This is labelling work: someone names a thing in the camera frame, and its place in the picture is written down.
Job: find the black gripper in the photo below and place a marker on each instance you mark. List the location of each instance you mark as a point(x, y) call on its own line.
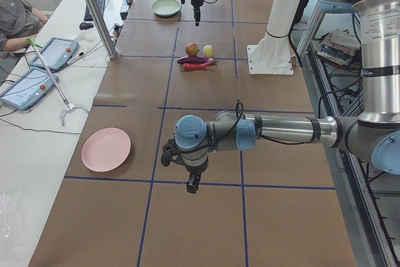
point(197, 2)
point(194, 172)

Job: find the green pink peach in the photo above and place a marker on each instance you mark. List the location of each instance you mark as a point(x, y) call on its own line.
point(208, 51)

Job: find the red chili pepper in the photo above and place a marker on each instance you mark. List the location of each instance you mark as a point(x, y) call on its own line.
point(195, 67)

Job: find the green plate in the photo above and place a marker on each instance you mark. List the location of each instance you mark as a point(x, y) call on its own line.
point(166, 8)

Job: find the red yellow pomegranate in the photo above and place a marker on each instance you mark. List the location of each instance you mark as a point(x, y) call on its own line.
point(192, 49)

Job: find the purple eggplant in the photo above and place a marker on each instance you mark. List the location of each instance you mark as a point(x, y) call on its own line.
point(196, 60)

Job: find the pink plate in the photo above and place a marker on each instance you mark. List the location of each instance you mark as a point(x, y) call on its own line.
point(106, 149)

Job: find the black computer mouse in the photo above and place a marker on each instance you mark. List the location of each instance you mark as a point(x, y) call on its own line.
point(86, 25)

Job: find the upper teach pendant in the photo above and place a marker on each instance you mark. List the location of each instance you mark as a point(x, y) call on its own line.
point(57, 52)

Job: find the teach pendant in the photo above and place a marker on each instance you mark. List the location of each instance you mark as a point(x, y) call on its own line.
point(27, 90)
point(57, 52)

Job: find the stack of books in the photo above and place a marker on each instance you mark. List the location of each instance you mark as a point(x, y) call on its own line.
point(338, 47)

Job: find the reacher grabber stick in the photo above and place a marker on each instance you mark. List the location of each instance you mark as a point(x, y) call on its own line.
point(69, 107)

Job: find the lower teach pendant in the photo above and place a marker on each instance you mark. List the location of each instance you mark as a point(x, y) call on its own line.
point(27, 90)

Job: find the seated person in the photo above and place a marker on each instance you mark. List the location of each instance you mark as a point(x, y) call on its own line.
point(19, 21)

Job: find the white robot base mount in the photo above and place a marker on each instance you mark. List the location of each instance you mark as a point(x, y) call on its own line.
point(272, 54)

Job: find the aluminium frame post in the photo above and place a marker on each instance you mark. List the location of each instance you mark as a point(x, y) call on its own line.
point(101, 28)

